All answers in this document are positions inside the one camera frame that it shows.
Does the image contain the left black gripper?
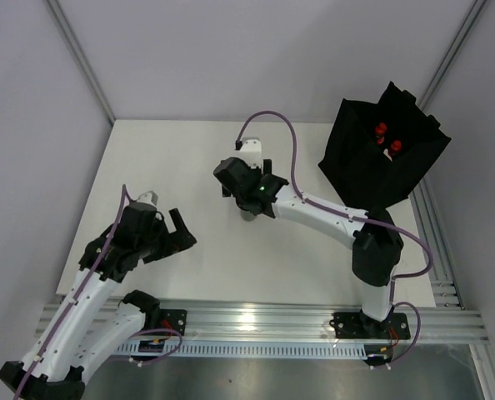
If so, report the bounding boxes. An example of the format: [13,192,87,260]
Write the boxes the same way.
[137,208,195,263]

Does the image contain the grey bottle beige pump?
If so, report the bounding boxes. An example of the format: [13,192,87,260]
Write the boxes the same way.
[240,210,258,222]

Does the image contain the small red bottle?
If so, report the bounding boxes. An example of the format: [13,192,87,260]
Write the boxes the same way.
[388,140,403,158]

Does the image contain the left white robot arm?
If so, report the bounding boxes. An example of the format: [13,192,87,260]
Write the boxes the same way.
[0,194,197,399]

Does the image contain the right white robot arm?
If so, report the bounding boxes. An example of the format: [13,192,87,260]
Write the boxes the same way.
[213,157,403,337]

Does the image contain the black canvas bag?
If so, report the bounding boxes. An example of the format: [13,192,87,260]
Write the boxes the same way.
[318,82,451,210]

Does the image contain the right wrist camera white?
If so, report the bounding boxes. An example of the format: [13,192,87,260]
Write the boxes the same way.
[235,137,263,169]

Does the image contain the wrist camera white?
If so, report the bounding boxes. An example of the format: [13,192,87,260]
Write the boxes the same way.
[136,190,158,208]
[235,137,263,169]

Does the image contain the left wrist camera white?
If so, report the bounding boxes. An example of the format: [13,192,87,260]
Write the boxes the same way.
[136,190,158,208]

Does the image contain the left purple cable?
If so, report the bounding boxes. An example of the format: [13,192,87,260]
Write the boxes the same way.
[12,183,182,399]

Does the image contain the purple cable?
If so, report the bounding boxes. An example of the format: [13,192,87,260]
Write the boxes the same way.
[233,110,434,368]
[12,183,182,399]

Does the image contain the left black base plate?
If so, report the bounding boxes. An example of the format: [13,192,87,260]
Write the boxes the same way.
[158,309,188,336]

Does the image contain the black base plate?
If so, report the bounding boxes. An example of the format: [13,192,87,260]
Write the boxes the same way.
[329,312,411,340]
[158,309,188,336]

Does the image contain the aluminium mounting rail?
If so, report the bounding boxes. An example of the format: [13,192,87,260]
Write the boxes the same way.
[161,300,489,344]

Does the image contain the slotted cable duct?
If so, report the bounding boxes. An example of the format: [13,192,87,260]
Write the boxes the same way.
[113,339,368,360]

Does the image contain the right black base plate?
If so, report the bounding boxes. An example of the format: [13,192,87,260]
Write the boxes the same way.
[329,312,411,340]

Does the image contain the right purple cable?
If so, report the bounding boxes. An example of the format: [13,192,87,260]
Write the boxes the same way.
[233,110,434,368]

